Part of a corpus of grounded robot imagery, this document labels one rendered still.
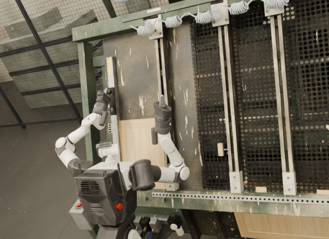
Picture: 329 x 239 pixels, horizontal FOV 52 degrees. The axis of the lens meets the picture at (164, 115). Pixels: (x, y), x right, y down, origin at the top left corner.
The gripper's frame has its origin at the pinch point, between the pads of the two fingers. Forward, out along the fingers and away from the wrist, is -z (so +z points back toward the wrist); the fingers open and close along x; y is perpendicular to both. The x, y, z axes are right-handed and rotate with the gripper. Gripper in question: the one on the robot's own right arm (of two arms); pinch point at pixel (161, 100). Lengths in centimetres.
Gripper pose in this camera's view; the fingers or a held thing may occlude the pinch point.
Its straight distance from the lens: 175.6
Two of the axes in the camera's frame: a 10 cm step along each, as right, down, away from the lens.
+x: -5.9, -4.0, 7.0
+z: 0.4, 8.5, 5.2
